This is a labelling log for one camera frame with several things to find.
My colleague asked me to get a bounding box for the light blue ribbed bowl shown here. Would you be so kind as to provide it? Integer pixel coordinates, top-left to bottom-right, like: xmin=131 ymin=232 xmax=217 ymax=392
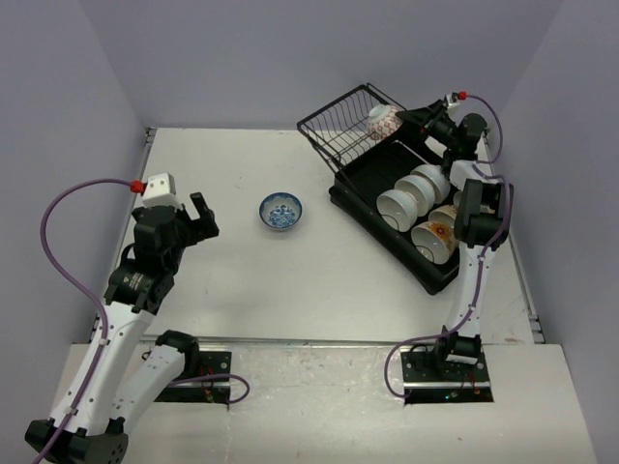
xmin=376 ymin=189 xmax=418 ymax=232
xmin=410 ymin=164 xmax=451 ymax=204
xmin=395 ymin=174 xmax=436 ymax=217

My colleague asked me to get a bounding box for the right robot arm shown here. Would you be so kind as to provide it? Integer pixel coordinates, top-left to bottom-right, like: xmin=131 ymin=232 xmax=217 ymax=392
xmin=397 ymin=92 xmax=514 ymax=380

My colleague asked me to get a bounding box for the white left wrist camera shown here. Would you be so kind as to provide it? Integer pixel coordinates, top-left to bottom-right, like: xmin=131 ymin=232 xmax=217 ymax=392
xmin=141 ymin=173 xmax=181 ymax=209

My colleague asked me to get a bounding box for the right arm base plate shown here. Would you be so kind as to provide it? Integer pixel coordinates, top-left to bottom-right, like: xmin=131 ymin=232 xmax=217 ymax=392
xmin=400 ymin=345 xmax=493 ymax=405

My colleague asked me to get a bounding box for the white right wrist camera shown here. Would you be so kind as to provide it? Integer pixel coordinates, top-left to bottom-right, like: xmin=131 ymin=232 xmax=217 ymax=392
xmin=444 ymin=91 xmax=468 ymax=108

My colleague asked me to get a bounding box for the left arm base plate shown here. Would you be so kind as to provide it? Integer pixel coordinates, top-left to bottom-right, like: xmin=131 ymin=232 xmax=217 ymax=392
xmin=155 ymin=350 xmax=232 ymax=405

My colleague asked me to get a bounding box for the red patterned white bowl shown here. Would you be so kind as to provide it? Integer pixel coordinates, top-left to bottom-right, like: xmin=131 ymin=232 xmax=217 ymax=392
xmin=367 ymin=104 xmax=402 ymax=141

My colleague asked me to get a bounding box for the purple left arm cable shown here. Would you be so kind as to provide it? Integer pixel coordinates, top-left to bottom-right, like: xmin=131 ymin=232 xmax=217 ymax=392
xmin=29 ymin=177 xmax=146 ymax=460

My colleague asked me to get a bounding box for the black wire dish rack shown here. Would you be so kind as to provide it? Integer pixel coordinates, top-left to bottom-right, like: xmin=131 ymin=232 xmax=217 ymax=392
xmin=296 ymin=82 xmax=465 ymax=295

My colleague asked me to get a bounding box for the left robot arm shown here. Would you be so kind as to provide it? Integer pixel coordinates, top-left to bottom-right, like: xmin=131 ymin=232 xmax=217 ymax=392
xmin=25 ymin=192 xmax=219 ymax=463

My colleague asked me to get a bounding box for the light blue ribbed bowl middle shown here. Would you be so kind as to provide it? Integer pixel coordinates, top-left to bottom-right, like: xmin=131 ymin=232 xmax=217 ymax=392
xmin=395 ymin=174 xmax=436 ymax=217

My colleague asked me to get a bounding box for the light blue ribbed bowl front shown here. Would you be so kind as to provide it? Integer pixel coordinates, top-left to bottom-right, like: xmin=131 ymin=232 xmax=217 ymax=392
xmin=376 ymin=189 xmax=418 ymax=232

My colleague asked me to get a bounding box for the orange flower beige bowl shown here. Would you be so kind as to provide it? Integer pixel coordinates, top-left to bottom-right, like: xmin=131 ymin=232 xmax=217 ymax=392
xmin=410 ymin=221 xmax=458 ymax=265

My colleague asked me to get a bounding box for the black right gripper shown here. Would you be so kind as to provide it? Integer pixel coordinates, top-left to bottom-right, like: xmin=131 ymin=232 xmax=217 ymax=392
xmin=394 ymin=101 xmax=458 ymax=151

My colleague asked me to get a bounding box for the beige leaf pattern bowl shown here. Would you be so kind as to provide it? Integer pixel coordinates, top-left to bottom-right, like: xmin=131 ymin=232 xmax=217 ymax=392
xmin=428 ymin=205 xmax=458 ymax=230

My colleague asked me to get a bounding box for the blue patterned bowl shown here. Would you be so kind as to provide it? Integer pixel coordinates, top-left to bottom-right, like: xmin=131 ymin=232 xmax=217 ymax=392
xmin=258 ymin=191 xmax=304 ymax=231

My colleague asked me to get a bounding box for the light blue ribbed bowl back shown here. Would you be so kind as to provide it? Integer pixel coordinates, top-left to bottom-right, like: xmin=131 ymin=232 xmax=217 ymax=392
xmin=410 ymin=164 xmax=451 ymax=204

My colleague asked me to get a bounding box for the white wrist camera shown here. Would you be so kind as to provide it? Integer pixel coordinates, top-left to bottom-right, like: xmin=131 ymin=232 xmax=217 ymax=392
xmin=444 ymin=91 xmax=468 ymax=108
xmin=141 ymin=173 xmax=181 ymax=209

